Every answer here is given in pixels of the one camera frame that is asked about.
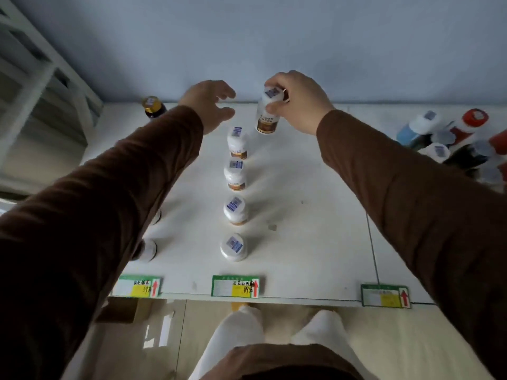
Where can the person's right hand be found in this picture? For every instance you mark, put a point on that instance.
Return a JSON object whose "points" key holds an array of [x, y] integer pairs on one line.
{"points": [[305, 102]]}

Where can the person's left hand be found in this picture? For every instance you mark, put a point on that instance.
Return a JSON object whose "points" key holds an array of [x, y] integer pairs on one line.
{"points": [[202, 102]]}

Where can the person's right thumb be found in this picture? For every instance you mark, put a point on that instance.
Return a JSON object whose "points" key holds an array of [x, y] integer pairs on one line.
{"points": [[275, 107]]}

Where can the person's left thumb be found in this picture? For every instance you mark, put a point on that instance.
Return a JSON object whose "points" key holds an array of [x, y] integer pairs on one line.
{"points": [[224, 116]]}

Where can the white bottle with brown label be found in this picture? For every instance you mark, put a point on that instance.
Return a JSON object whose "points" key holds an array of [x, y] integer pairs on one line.
{"points": [[235, 210], [233, 249], [238, 143], [235, 174], [266, 120]]}

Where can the person's right forearm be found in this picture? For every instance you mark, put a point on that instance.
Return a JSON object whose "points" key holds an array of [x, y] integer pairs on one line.
{"points": [[420, 209]]}

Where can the person's left forearm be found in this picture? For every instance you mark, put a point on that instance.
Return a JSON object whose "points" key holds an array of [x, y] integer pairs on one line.
{"points": [[87, 217]]}

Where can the brown bottle with gold cap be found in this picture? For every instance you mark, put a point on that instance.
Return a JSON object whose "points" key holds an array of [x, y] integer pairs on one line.
{"points": [[152, 106]]}

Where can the white bottle with dark label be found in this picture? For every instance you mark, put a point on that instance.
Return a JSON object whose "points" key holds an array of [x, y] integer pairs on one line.
{"points": [[147, 251]]}

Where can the small bottle with white cap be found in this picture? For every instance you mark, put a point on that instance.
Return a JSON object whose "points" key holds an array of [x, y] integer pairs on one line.
{"points": [[435, 152]]}

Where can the green and yellow price tag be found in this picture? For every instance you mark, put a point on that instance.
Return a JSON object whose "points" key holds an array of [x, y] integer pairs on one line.
{"points": [[136, 286], [235, 286], [385, 296]]}

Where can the white shelf rack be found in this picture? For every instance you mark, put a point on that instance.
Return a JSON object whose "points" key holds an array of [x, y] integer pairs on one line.
{"points": [[35, 94]]}

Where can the dark bottle with clear cap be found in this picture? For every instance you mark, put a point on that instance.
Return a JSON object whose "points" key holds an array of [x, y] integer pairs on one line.
{"points": [[467, 154]]}

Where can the brown cardboard box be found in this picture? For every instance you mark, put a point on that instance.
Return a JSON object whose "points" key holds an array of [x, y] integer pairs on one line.
{"points": [[122, 310]]}

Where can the person's white trousers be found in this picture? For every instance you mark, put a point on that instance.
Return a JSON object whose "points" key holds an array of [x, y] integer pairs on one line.
{"points": [[237, 336]]}

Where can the red bottle with clear cap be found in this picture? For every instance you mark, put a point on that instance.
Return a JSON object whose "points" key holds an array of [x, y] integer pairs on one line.
{"points": [[500, 142]]}

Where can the person's brown shirt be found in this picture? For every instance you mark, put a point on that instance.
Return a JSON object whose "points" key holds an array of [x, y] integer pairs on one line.
{"points": [[277, 362]]}

